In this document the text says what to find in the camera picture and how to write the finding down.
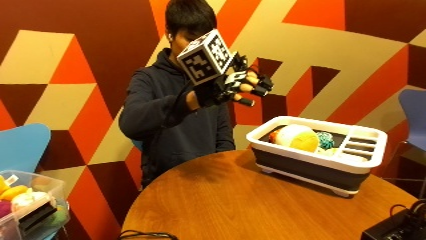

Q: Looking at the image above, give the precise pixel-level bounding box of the black block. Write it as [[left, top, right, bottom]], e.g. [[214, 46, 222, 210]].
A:
[[17, 201, 59, 233]]

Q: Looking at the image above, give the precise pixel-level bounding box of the purple plush toy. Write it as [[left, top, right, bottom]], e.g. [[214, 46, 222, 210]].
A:
[[0, 199, 13, 220]]

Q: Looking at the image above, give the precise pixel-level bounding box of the teal knitted ball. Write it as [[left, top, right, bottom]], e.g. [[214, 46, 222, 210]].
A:
[[314, 130, 337, 151]]

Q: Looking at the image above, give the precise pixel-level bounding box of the black cable loop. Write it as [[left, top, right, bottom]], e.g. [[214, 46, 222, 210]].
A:
[[116, 229, 180, 240]]

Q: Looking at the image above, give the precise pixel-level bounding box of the clear plastic storage box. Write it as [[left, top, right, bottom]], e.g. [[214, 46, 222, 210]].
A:
[[0, 169, 72, 240]]

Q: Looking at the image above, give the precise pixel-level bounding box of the white plush ball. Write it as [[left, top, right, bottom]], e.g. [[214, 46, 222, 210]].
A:
[[9, 191, 48, 214]]

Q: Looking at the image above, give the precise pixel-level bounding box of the blue chair with metal legs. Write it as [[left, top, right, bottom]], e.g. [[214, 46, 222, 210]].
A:
[[382, 88, 426, 188]]

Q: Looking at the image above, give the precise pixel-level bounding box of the person in dark hoodie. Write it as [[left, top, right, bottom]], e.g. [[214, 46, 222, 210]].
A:
[[119, 0, 237, 192]]

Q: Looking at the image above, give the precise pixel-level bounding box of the pale green toy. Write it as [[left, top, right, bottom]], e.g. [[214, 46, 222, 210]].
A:
[[316, 147, 342, 158]]

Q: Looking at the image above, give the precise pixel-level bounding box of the white and grey dish tub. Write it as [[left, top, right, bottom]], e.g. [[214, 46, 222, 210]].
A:
[[245, 115, 389, 199]]

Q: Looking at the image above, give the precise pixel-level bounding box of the yellow and white plush toy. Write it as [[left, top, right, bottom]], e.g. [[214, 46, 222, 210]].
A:
[[268, 123, 321, 154]]

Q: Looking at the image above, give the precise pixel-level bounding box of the black electronic device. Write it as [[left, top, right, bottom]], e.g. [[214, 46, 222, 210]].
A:
[[360, 207, 426, 240]]

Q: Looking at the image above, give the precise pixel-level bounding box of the light blue chair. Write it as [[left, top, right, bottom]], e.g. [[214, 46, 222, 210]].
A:
[[0, 122, 53, 174]]

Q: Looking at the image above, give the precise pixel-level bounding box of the white cube with black markers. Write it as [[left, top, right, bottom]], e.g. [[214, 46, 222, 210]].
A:
[[176, 28, 236, 86]]

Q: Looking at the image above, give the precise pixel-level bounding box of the black cable on device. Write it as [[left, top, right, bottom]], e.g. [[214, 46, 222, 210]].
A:
[[389, 199, 426, 228]]

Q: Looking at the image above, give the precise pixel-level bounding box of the green plush toy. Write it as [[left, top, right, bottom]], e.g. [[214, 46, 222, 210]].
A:
[[43, 205, 69, 229]]

